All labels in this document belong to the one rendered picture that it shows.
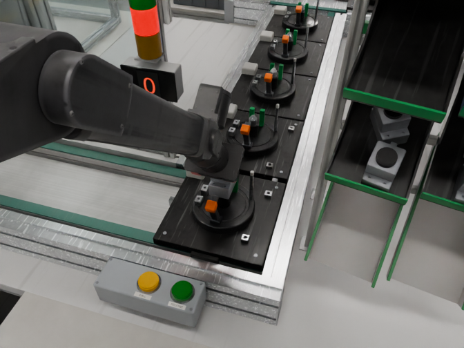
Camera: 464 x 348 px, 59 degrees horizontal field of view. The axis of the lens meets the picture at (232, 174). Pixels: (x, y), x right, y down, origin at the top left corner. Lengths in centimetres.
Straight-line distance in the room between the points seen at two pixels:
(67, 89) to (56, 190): 92
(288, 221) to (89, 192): 50
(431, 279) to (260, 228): 34
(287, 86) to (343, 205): 56
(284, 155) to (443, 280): 46
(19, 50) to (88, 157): 94
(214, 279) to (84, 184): 46
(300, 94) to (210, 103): 68
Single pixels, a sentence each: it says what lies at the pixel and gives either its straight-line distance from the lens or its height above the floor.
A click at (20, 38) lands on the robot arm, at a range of 22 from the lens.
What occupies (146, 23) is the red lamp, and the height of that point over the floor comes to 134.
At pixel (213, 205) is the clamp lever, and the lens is 80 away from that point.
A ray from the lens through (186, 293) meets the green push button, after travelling 81.
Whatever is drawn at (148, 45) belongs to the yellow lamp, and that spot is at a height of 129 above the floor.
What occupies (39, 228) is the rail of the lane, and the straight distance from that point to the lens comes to 101.
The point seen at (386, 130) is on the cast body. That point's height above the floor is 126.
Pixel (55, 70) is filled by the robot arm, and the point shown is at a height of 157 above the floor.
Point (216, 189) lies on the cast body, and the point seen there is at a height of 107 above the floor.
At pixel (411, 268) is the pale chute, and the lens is 85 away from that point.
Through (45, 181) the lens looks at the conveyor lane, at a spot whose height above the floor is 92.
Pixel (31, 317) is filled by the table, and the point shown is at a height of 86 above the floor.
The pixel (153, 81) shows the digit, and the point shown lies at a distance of 89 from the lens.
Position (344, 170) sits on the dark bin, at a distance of 71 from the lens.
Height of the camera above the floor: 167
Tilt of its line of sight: 44 degrees down
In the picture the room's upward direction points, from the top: straight up
